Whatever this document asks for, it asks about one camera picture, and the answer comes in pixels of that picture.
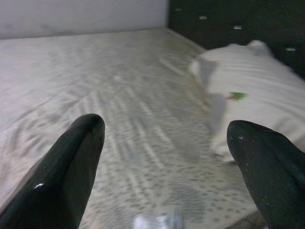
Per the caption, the white pillow green tree print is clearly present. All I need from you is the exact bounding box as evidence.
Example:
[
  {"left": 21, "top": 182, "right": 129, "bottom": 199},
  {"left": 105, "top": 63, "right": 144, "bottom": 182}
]
[{"left": 189, "top": 40, "right": 305, "bottom": 164}]

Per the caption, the white patterned mattress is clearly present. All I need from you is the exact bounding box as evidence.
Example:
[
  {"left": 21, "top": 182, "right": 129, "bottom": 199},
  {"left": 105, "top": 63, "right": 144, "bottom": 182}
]
[{"left": 0, "top": 28, "right": 267, "bottom": 229}]

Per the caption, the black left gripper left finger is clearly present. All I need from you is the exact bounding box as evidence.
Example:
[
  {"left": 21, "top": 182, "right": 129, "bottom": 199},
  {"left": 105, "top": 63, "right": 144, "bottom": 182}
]
[{"left": 0, "top": 113, "right": 106, "bottom": 229}]

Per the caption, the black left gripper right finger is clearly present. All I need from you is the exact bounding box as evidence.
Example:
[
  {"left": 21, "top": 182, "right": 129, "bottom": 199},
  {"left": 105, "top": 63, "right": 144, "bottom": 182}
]
[{"left": 227, "top": 120, "right": 305, "bottom": 229}]

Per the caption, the dark grey tufted headboard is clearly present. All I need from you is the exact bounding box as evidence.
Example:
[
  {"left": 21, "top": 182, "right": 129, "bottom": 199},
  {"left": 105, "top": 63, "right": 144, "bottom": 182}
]
[{"left": 168, "top": 0, "right": 305, "bottom": 81}]

